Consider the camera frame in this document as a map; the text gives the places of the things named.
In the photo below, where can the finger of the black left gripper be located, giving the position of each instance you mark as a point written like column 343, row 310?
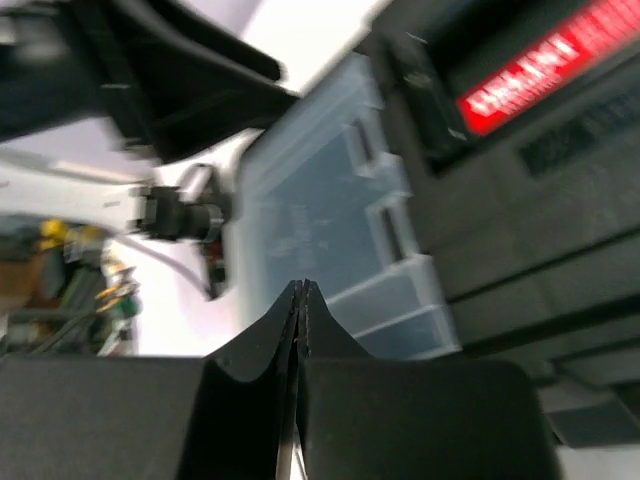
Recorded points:
column 173, row 82

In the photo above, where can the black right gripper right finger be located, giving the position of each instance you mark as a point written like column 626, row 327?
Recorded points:
column 363, row 417

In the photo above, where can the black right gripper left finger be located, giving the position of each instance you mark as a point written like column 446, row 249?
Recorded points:
column 228, row 415

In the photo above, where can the black plastic toolbox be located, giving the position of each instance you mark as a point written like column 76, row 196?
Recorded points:
column 465, row 181

